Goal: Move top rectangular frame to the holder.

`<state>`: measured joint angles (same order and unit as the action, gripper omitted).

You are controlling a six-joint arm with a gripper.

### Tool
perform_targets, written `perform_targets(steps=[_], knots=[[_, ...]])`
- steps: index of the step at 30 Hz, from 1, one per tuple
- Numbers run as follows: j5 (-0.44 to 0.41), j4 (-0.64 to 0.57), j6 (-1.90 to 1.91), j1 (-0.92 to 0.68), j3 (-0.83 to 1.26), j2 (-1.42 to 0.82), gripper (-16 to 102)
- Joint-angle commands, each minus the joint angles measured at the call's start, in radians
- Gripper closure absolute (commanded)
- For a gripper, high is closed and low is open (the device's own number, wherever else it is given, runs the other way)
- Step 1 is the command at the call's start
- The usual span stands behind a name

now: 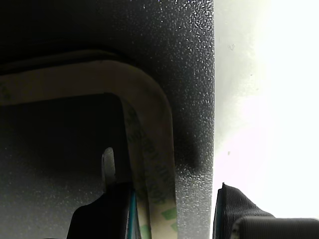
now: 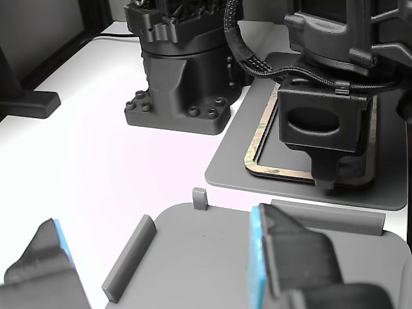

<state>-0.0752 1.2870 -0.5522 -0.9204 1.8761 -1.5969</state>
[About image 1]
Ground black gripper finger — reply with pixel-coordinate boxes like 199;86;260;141
211;182;319;239

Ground tabbed black gripper finger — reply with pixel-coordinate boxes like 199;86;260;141
66;146;137;239

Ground tan rectangular adhesive frame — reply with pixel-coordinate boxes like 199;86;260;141
0;58;179;239

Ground flat gray plate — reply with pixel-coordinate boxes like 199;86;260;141
0;0;215;239

